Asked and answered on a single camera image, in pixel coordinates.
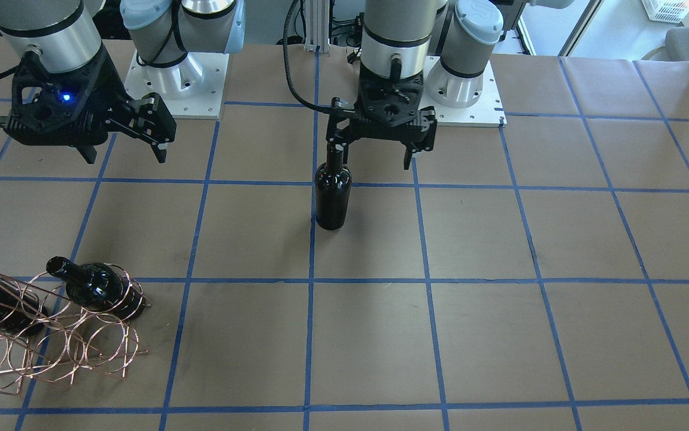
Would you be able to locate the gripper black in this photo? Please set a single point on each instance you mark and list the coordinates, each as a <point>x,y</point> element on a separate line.
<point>106,90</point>
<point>424,127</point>

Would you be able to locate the dark wine bottle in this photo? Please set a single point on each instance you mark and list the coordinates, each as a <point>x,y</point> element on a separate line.
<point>333,181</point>
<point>96,287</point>

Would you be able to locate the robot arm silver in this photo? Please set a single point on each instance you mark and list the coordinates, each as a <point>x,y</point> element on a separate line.
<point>415,56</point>
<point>163,32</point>

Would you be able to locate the dark wine bottle in rack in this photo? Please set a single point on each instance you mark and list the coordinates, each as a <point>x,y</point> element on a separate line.
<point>96,287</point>

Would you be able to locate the copper wire wine rack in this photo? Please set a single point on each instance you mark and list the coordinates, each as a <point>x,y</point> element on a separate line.
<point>73,340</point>

